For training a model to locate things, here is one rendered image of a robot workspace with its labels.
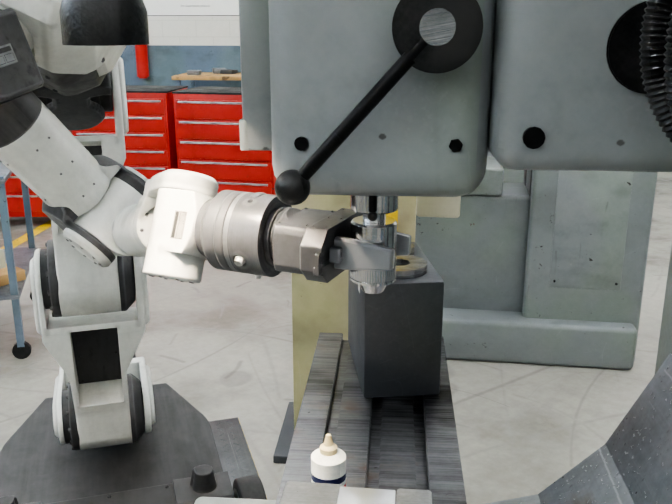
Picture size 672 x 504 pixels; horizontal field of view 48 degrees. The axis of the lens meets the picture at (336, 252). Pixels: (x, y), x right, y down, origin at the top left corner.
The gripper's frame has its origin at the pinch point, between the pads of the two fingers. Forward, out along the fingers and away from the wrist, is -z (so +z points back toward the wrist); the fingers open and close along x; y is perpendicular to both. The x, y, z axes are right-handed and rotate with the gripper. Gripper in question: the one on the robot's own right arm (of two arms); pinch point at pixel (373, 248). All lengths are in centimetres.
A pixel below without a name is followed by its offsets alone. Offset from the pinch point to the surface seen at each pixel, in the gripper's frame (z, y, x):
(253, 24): 10.3, -21.7, -5.5
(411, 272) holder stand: 6.4, 13.9, 34.3
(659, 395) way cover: -29.1, 21.1, 22.5
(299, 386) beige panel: 83, 104, 153
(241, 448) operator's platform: 65, 85, 82
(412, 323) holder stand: 5.4, 21.3, 32.7
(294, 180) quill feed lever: 1.6, -9.7, -14.9
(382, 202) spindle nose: -1.4, -5.3, -1.8
